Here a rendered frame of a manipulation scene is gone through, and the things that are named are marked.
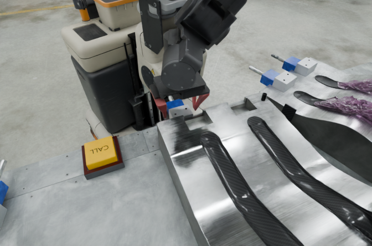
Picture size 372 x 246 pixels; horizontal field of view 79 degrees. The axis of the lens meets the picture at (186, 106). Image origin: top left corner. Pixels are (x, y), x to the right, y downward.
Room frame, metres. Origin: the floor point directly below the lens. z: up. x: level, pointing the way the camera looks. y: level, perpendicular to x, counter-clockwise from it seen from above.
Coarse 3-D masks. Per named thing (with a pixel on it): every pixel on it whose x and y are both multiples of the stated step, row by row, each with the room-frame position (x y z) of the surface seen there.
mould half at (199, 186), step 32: (256, 96) 0.39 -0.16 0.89; (160, 128) 0.30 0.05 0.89; (224, 128) 0.30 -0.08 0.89; (288, 128) 0.30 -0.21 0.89; (192, 160) 0.23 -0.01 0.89; (256, 160) 0.23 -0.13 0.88; (320, 160) 0.23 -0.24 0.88; (192, 192) 0.17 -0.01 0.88; (224, 192) 0.17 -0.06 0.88; (256, 192) 0.17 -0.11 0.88; (288, 192) 0.16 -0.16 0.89; (352, 192) 0.15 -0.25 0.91; (192, 224) 0.14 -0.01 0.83; (224, 224) 0.12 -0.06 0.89; (288, 224) 0.11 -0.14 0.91; (320, 224) 0.11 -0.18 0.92
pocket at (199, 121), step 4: (204, 112) 0.35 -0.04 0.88; (196, 116) 0.34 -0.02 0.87; (200, 116) 0.34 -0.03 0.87; (204, 116) 0.35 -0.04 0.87; (208, 116) 0.33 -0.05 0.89; (184, 120) 0.33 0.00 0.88; (188, 120) 0.33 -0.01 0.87; (192, 120) 0.34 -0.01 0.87; (196, 120) 0.34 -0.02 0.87; (200, 120) 0.34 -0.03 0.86; (204, 120) 0.34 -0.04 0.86; (208, 120) 0.33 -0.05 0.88; (188, 124) 0.33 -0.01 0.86; (192, 124) 0.33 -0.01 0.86; (196, 124) 0.33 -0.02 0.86; (200, 124) 0.33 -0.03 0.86; (204, 124) 0.33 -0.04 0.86; (208, 124) 0.33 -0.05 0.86; (192, 128) 0.32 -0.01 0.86; (196, 128) 0.32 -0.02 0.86
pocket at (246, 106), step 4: (244, 100) 0.39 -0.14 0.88; (248, 100) 0.38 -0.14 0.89; (236, 104) 0.38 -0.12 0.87; (240, 104) 0.38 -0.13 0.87; (244, 104) 0.39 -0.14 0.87; (248, 104) 0.38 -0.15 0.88; (252, 104) 0.37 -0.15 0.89; (232, 108) 0.38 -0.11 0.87; (236, 108) 0.38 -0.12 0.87; (240, 108) 0.38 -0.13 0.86; (244, 108) 0.38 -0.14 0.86; (248, 108) 0.38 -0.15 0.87; (252, 108) 0.37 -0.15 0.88; (256, 108) 0.36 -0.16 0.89; (236, 112) 0.37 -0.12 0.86; (240, 112) 0.37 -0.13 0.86; (244, 112) 0.37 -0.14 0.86
